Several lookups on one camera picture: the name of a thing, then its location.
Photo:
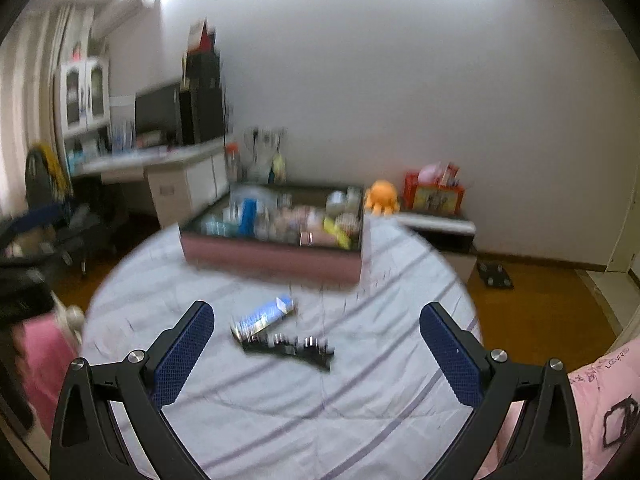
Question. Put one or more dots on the wall power socket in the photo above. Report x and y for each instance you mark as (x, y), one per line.
(263, 136)

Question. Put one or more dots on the yellow highlighter pen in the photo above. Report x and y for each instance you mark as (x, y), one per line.
(341, 238)

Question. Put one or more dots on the orange lid bottle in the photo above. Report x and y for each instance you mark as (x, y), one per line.
(233, 162)

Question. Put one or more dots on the black speaker box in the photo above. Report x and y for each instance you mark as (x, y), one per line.
(203, 68)

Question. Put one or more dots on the white air conditioner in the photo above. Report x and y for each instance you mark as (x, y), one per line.
(117, 13)

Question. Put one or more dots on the white striped quilt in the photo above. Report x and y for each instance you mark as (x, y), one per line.
(382, 411)

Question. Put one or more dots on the red storage basket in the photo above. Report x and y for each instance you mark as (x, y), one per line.
(434, 189)

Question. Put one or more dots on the white glass-door cabinet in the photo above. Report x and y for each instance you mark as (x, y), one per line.
(81, 100)

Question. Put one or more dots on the orange octopus plush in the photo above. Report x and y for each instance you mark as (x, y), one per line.
(382, 198)

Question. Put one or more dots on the pink black storage box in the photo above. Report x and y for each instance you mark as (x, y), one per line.
(212, 237)

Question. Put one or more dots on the black bathroom scale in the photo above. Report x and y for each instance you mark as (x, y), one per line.
(494, 275)

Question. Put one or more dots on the blue gold small box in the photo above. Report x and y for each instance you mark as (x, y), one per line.
(260, 319)

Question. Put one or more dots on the black hair claw clip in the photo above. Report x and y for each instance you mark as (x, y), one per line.
(310, 350)

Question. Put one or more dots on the white bedside table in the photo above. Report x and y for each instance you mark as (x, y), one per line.
(453, 237)

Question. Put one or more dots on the black computer monitor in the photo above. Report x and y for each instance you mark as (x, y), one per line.
(157, 109)

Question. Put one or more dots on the office chair with clothes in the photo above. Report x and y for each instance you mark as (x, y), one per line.
(46, 184)

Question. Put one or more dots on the black computer tower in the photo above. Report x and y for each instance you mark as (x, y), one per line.
(202, 115)

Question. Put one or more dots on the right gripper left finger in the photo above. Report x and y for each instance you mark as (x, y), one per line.
(86, 441)

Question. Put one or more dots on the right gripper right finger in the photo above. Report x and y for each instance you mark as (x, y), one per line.
(545, 442)

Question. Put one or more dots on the white desk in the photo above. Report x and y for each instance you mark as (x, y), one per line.
(181, 181)

